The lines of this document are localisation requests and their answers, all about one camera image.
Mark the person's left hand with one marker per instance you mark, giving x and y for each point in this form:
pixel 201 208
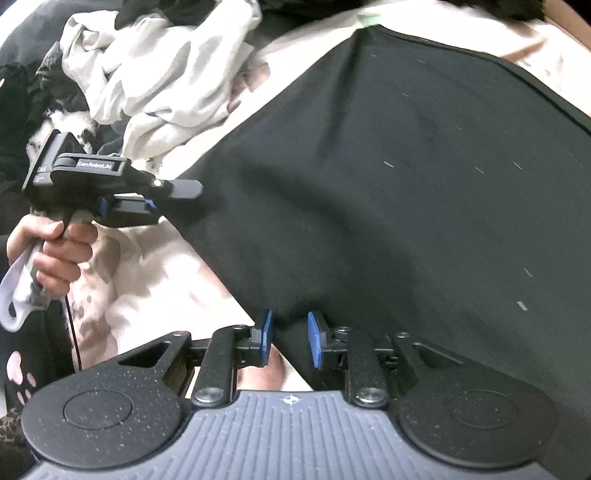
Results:
pixel 60 258

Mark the person's black paw print trousers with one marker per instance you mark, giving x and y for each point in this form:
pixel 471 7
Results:
pixel 41 341

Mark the plain black garment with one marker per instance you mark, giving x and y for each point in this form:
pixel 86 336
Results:
pixel 392 184

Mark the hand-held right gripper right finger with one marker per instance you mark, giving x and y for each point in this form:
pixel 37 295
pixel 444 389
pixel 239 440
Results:
pixel 315 339

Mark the black clothes pile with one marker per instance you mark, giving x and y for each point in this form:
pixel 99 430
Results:
pixel 498 8

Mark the black white checkered garment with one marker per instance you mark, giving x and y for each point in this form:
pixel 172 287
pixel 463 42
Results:
pixel 74 121

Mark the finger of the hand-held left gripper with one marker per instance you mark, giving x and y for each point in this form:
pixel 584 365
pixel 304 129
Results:
pixel 129 214
pixel 184 189

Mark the light grey hoodie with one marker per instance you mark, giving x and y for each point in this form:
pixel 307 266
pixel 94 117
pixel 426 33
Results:
pixel 161 69

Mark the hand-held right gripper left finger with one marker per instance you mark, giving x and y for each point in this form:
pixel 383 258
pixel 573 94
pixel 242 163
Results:
pixel 265 337

